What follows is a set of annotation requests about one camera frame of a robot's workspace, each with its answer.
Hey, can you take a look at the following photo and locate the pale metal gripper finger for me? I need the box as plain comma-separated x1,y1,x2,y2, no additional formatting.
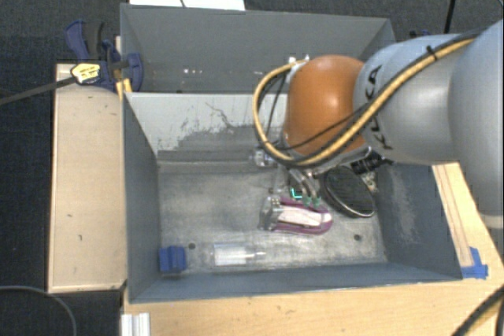
269,168,284,206
258,195,284,232

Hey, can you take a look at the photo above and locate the purple and white packet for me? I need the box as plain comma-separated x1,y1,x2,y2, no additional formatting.
273,197,334,236

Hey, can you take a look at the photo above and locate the black round disc with rim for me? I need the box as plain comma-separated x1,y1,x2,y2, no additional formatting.
322,164,378,219

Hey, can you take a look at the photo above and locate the grey metal bin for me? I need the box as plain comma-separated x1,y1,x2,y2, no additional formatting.
119,2,465,305

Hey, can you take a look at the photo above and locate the blue ribbed block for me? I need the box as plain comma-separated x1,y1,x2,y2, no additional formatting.
158,245,187,275

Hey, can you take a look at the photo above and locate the pale wood board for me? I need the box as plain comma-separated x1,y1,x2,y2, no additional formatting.
46,62,129,294

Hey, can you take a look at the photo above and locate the black cylinder on white bracket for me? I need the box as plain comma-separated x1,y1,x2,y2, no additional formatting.
351,153,386,193

